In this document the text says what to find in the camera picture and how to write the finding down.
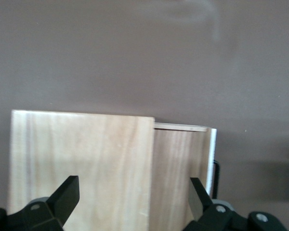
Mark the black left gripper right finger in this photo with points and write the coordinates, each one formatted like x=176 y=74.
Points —
x=207 y=214

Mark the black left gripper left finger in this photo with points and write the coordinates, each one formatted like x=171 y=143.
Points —
x=62 y=202

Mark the wooden drawer with white front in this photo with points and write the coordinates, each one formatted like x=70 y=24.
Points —
x=175 y=158

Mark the light wooden drawer cabinet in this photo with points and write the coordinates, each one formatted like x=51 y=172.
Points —
x=86 y=149

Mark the brown table mat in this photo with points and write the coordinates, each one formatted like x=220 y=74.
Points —
x=110 y=60

